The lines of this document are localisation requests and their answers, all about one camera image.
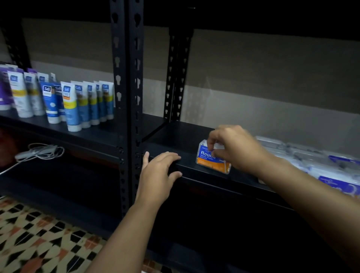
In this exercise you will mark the person's left hand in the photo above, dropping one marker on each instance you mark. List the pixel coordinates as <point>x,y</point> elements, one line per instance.
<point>154,182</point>

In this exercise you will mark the purple white tube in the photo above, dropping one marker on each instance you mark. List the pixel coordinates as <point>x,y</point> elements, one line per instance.
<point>3,90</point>

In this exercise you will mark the blue label dental floss box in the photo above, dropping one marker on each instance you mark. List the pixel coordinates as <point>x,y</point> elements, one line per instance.
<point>211,165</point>

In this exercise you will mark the group of floss boxes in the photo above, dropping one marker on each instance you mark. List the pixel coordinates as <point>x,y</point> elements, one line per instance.
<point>337,174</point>

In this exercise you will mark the row of blue white tubes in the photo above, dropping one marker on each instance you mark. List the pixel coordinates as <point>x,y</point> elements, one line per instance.
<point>70,107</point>

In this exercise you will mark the person's right hand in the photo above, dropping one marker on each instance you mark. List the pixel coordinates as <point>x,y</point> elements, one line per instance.
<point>242,149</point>

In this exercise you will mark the person's left forearm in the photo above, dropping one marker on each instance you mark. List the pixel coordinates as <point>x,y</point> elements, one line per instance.
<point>126,244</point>

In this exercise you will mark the dark metal shelf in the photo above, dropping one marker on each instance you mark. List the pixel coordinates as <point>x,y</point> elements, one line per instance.
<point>129,84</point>

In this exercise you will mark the white plastic item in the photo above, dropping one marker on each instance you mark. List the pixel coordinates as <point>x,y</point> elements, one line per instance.
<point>36,152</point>

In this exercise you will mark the person's right forearm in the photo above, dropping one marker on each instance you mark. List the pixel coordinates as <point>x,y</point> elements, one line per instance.
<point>323,202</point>

